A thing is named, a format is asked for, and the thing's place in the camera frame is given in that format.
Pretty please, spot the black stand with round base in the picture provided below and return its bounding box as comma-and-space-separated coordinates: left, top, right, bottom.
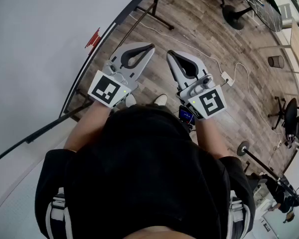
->
237, 140, 299, 210

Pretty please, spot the person's black shirt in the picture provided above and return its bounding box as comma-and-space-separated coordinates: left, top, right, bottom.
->
34, 105, 256, 239

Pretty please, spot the white shoe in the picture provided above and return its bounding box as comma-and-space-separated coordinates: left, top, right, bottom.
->
153, 94, 168, 107
125, 94, 137, 108

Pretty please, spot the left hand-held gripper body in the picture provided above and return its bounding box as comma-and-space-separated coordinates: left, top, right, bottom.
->
87, 60, 140, 109

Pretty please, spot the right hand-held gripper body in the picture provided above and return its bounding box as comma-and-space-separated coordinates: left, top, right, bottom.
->
175, 73, 227, 120

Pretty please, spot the black mesh waste bin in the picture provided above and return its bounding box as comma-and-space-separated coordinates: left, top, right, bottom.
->
268, 55, 285, 68

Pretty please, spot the person's right forearm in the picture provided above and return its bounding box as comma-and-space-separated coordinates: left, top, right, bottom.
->
194, 116, 231, 159

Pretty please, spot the person's left forearm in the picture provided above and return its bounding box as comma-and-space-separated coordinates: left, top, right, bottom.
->
63, 100, 115, 153

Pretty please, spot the round black marble table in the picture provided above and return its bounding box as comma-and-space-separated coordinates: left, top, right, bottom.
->
221, 0, 283, 32

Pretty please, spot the grey harness strap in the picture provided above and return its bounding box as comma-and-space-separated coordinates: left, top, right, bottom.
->
46, 187, 73, 239
226, 197, 252, 239

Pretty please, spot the black device with blue screen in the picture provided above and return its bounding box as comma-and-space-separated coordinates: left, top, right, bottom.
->
178, 105, 196, 131

